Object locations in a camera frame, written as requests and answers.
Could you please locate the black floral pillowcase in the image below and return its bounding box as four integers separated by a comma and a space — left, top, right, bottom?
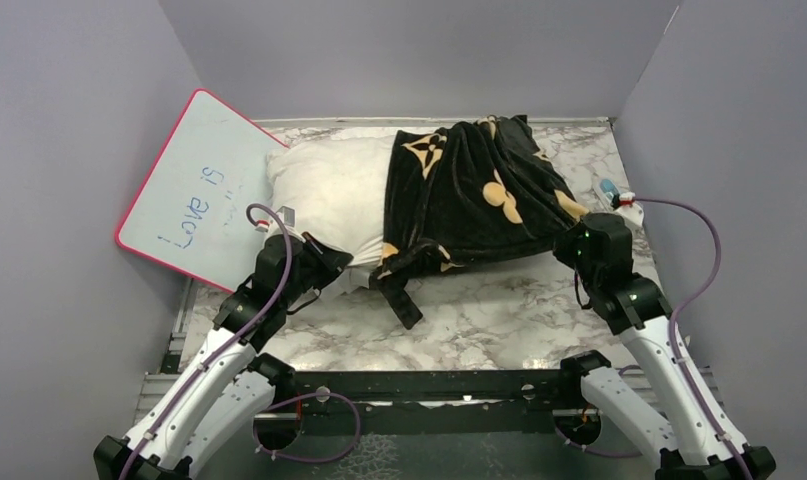
370, 115, 589, 329

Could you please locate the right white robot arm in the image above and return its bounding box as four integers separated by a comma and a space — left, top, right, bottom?
554, 213, 777, 479

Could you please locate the pink framed whiteboard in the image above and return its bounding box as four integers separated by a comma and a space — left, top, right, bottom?
115, 89, 286, 291

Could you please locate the aluminium frame rail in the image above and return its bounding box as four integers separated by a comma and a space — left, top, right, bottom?
116, 278, 298, 480

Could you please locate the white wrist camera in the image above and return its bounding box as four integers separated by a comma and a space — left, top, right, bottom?
612, 192, 645, 231
254, 206, 296, 235

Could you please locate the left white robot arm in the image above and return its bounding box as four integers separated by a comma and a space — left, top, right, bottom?
93, 233, 353, 479

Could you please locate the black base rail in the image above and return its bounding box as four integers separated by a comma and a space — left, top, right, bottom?
241, 352, 603, 445

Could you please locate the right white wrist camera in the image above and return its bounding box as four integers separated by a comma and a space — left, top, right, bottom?
612, 192, 645, 231

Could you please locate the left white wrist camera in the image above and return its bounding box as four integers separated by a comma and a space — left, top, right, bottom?
254, 206, 296, 235

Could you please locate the white pillow insert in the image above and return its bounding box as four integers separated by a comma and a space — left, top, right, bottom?
266, 135, 395, 296

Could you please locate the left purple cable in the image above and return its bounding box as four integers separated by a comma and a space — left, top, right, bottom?
116, 203, 363, 480

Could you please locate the blue packaged small item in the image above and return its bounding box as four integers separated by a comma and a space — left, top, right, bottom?
592, 177, 621, 210

